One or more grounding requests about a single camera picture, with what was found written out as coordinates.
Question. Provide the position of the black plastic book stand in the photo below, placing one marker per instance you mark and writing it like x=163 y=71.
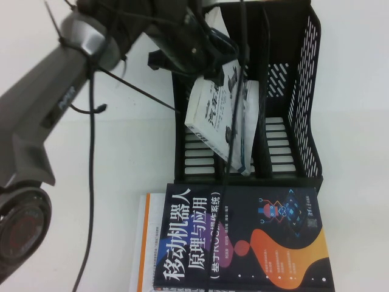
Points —
x=307 y=91

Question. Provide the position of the dark robotics book orange print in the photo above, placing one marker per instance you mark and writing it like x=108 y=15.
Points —
x=273 y=252

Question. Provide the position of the white car suspension book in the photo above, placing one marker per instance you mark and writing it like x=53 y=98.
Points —
x=206 y=109

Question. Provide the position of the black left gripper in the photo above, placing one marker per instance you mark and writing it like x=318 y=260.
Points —
x=179 y=45

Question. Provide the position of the white book orange edge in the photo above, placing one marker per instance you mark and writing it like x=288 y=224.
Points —
x=155 y=231

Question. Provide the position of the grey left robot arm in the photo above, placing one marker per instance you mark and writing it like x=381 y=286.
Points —
x=45 y=97

